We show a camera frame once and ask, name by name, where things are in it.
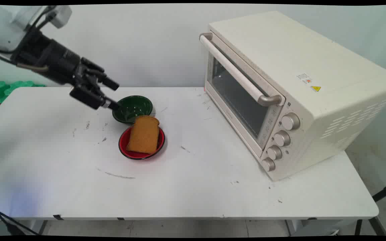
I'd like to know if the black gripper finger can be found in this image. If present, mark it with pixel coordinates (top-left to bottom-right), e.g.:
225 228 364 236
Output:
79 58 120 91
69 80 121 111

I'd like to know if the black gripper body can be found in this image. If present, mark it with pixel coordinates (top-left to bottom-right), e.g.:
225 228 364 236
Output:
11 29 81 85

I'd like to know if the oven door with handle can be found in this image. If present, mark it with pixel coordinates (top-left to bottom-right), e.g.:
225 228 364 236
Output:
199 32 286 160

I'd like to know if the dark green bowl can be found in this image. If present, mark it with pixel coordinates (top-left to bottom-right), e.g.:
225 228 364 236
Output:
112 95 153 125

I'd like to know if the red bowl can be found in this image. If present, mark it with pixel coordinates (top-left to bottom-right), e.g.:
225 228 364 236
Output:
118 126 166 160

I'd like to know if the brown bread slice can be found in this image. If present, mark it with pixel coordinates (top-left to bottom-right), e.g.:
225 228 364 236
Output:
126 115 160 155

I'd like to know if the large silver oven knob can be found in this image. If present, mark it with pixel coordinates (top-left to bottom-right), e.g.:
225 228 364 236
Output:
281 112 301 131

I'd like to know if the white label sticker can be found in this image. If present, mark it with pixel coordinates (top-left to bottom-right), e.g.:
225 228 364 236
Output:
296 72 313 84

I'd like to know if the cream toaster oven body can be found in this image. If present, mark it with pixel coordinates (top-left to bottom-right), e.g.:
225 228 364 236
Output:
204 10 386 182

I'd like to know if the black tripod leg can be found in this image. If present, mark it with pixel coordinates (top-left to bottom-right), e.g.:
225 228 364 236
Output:
372 181 386 203

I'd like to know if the black table leg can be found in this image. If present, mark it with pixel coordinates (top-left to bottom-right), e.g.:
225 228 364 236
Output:
354 217 386 236

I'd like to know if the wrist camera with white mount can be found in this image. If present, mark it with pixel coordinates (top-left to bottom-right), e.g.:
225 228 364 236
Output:
47 5 72 29

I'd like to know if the black cable with plug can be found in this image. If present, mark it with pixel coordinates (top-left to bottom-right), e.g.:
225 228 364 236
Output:
0 197 40 236

